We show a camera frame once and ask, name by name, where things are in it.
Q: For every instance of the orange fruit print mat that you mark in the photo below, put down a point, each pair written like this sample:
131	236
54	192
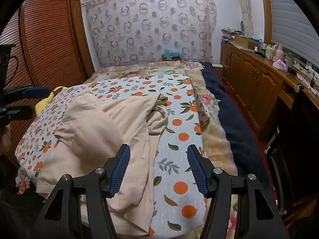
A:
179	139

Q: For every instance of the wooden cabinet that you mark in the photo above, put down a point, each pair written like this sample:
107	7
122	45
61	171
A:
254	79

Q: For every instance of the floral blanket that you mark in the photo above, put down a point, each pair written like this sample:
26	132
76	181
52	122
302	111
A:
216	144

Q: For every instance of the blue item in box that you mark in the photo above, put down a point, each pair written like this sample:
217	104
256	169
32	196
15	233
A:
171	54

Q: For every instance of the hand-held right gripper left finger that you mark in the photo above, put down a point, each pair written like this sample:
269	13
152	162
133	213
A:
121	171

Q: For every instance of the circle pattern curtain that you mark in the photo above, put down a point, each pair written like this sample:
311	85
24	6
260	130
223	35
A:
149	17

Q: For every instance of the beige window curtain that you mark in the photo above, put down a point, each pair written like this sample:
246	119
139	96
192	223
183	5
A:
245	10

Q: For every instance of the pink tissue pack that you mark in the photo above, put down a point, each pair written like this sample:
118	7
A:
280	65

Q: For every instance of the yellow plush toy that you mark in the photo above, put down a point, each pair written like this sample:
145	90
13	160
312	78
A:
44	103

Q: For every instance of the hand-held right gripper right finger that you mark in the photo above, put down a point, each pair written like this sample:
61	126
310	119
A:
197	171

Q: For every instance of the cardboard box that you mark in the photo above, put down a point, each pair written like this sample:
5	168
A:
243	42

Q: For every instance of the stack of folded cloths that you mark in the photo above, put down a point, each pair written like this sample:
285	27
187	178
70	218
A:
230	33

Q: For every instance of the wooden louvered wardrobe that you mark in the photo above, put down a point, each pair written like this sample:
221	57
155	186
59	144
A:
49	29

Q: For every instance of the pink printed t-shirt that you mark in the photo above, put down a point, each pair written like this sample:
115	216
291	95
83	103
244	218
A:
112	119

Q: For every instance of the pink kettle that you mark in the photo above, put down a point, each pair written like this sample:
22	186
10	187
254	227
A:
279	53

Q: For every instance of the black chair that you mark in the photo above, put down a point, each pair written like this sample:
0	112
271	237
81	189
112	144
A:
276	169

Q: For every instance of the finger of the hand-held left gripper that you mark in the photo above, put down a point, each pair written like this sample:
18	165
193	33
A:
35	92
20	112

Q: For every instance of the grey window blind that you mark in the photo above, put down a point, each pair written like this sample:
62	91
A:
294	15

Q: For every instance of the navy blue blanket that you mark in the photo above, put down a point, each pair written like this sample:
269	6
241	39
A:
236	119

